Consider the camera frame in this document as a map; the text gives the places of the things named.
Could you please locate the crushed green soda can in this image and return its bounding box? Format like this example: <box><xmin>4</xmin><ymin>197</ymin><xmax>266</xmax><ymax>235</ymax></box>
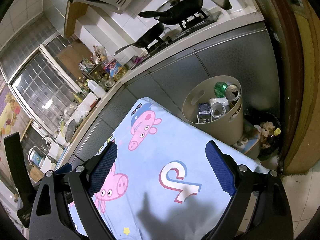
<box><xmin>214</xmin><ymin>82</ymin><xmax>241</xmax><ymax>102</ymax></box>

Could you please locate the black frying pan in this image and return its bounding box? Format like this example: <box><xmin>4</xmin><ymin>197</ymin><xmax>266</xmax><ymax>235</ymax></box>
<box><xmin>114</xmin><ymin>22</ymin><xmax>165</xmax><ymax>56</ymax></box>

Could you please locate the Peppa Pig blue tablecloth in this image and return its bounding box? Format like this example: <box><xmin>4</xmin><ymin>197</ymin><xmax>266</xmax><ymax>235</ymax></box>
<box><xmin>67</xmin><ymin>96</ymin><xmax>271</xmax><ymax>240</ymax></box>

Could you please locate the cooking oil bottle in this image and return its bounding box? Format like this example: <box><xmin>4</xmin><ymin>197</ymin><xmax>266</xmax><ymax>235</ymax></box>
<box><xmin>104</xmin><ymin>59</ymin><xmax>127</xmax><ymax>82</ymax></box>

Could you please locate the beige trash bin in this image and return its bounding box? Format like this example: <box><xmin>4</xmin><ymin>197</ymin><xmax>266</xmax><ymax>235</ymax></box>
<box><xmin>182</xmin><ymin>75</ymin><xmax>244</xmax><ymax>145</ymax></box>

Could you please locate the white plastic jug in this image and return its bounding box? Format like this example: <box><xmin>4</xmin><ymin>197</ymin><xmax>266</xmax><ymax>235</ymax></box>
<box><xmin>87</xmin><ymin>79</ymin><xmax>107</xmax><ymax>99</ymax></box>

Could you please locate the black wok with lid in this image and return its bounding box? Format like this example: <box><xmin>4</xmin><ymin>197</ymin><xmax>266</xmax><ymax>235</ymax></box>
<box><xmin>138</xmin><ymin>0</ymin><xmax>203</xmax><ymax>25</ymax></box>

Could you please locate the chrome kitchen faucet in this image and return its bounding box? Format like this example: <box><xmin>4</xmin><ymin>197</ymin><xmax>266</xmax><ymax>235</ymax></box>
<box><xmin>41</xmin><ymin>135</ymin><xmax>66</xmax><ymax>153</ymax></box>

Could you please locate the gas stove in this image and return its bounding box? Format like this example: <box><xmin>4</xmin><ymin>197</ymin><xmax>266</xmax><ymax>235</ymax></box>
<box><xmin>131</xmin><ymin>10</ymin><xmax>222</xmax><ymax>69</ymax></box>

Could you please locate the wooden cutting board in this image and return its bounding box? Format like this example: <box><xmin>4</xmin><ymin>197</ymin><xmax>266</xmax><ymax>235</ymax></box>
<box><xmin>29</xmin><ymin>165</ymin><xmax>44</xmax><ymax>182</ymax></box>

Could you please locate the white tissue pack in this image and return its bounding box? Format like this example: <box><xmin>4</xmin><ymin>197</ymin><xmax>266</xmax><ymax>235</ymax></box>
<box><xmin>209</xmin><ymin>98</ymin><xmax>229</xmax><ymax>107</ymax></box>

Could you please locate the glass pot lid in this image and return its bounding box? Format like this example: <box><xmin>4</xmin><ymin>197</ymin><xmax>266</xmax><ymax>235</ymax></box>
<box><xmin>65</xmin><ymin>119</ymin><xmax>76</xmax><ymax>142</ymax></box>

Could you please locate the clear plastic bottle green cap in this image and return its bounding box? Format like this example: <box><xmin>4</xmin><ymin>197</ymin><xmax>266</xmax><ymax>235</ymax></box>
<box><xmin>210</xmin><ymin>105</ymin><xmax>226</xmax><ymax>119</ymax></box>

